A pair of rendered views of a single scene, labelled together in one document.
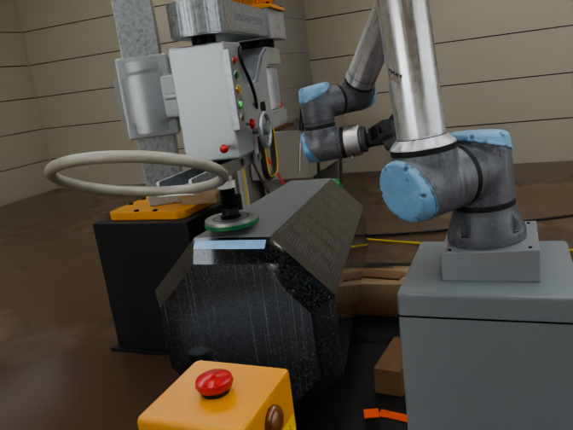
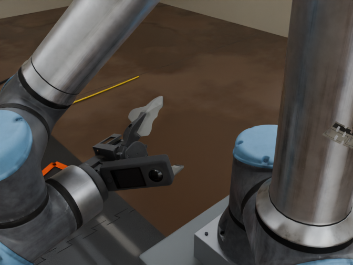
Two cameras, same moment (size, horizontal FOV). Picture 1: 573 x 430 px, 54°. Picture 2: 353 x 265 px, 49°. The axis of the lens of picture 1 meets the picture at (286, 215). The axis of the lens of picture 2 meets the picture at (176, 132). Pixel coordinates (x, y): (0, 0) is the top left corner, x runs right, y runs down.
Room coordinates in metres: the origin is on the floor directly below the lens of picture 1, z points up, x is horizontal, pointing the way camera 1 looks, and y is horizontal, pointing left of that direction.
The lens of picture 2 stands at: (1.27, 0.14, 1.58)
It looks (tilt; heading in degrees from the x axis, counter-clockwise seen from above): 32 degrees down; 295
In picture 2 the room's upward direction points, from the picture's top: straight up
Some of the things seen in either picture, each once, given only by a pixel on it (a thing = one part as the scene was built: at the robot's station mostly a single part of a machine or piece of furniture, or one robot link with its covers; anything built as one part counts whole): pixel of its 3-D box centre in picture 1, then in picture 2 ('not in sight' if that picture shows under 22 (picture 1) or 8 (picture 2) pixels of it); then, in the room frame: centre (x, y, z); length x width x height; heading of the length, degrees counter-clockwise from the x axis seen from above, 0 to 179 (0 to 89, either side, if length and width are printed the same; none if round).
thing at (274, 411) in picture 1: (274, 420); not in sight; (0.50, 0.04, 1.05); 0.03 x 0.02 x 0.03; 156
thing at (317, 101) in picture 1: (319, 105); (3, 163); (1.64, -0.13, 1.29); 0.12 x 0.09 x 0.12; 119
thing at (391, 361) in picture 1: (398, 364); not in sight; (2.25, -0.41, 0.07); 0.30 x 0.12 x 0.12; 150
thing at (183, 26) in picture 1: (231, 28); not in sight; (2.53, 0.13, 1.60); 0.96 x 0.25 x 0.17; 165
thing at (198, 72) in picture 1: (221, 104); not in sight; (2.27, 0.20, 1.30); 0.36 x 0.22 x 0.45; 165
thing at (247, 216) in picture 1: (231, 218); not in sight; (2.19, 0.22, 0.85); 0.21 x 0.21 x 0.01
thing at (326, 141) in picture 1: (325, 144); (28, 226); (1.64, -0.14, 1.17); 0.12 x 0.09 x 0.10; 74
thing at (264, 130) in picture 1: (257, 130); not in sight; (2.27, 0.07, 1.18); 0.15 x 0.10 x 0.15; 165
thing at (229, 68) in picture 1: (234, 90); not in sight; (2.09, 0.13, 1.35); 0.08 x 0.03 x 0.28; 165
